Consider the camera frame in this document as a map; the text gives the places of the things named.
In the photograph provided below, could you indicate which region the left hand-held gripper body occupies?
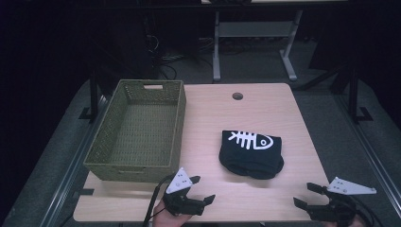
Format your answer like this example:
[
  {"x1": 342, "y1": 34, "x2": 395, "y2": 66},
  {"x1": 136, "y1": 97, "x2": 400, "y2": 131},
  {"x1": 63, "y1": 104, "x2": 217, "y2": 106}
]
[{"x1": 162, "y1": 167, "x2": 206, "y2": 218}]

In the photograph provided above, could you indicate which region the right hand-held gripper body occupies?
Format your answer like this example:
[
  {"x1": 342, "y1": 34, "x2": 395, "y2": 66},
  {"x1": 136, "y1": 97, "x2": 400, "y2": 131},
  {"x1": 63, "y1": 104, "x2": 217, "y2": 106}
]
[{"x1": 306, "y1": 176, "x2": 377, "y2": 223}]

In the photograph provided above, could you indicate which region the black cloth fishbone print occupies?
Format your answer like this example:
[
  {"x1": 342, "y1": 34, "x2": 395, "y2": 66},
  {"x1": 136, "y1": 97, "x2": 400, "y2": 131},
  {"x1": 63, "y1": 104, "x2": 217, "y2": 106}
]
[{"x1": 218, "y1": 130, "x2": 285, "y2": 181}]

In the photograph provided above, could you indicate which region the green woven basket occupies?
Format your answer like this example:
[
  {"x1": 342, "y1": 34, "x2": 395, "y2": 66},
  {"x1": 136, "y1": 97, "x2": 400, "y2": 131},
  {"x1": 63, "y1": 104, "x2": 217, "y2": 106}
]
[{"x1": 83, "y1": 79, "x2": 187, "y2": 183}]

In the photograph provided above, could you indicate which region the person's right hand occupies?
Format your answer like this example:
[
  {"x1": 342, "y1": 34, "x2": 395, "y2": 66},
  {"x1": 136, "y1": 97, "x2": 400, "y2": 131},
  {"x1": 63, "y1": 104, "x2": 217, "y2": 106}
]
[{"x1": 323, "y1": 217, "x2": 367, "y2": 227}]

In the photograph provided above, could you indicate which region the person's left hand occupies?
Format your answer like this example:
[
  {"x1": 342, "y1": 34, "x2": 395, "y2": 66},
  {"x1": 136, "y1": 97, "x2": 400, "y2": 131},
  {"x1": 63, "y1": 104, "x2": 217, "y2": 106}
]
[{"x1": 152, "y1": 200, "x2": 194, "y2": 227}]

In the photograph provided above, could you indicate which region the black metal stand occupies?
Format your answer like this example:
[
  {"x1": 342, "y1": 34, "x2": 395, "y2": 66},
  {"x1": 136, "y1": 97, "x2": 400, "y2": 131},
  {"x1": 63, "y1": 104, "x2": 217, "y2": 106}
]
[
  {"x1": 78, "y1": 68, "x2": 106, "y2": 123},
  {"x1": 345, "y1": 66, "x2": 375, "y2": 125}
]

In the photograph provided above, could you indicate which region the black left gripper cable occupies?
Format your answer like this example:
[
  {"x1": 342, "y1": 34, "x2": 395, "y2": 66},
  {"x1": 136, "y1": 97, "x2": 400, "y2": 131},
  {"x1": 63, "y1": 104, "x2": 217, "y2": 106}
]
[{"x1": 142, "y1": 174, "x2": 176, "y2": 227}]

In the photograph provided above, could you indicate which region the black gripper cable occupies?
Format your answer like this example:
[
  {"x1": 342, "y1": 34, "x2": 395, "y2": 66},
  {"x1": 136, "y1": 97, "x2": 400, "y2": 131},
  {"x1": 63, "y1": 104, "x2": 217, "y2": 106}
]
[
  {"x1": 349, "y1": 194, "x2": 385, "y2": 227},
  {"x1": 142, "y1": 174, "x2": 176, "y2": 227}
]

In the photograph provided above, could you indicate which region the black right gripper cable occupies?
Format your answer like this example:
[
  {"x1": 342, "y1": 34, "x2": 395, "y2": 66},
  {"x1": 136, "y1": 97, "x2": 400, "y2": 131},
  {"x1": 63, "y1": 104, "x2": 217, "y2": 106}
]
[{"x1": 349, "y1": 194, "x2": 385, "y2": 227}]

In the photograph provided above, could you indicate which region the aluminium floor rail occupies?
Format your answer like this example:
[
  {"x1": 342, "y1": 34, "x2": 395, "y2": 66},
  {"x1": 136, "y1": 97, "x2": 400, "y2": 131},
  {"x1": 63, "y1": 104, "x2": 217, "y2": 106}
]
[
  {"x1": 40, "y1": 94, "x2": 110, "y2": 227},
  {"x1": 333, "y1": 94, "x2": 401, "y2": 210}
]

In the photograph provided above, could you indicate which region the tangle of floor cables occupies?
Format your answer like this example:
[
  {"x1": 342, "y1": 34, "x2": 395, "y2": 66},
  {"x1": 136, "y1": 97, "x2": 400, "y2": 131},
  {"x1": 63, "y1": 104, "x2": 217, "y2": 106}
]
[{"x1": 144, "y1": 33, "x2": 216, "y2": 81}]

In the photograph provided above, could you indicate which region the grey metal desk frame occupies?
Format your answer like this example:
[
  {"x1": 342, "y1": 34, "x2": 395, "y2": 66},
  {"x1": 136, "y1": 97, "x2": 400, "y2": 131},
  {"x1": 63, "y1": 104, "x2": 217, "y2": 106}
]
[{"x1": 212, "y1": 9, "x2": 305, "y2": 82}]

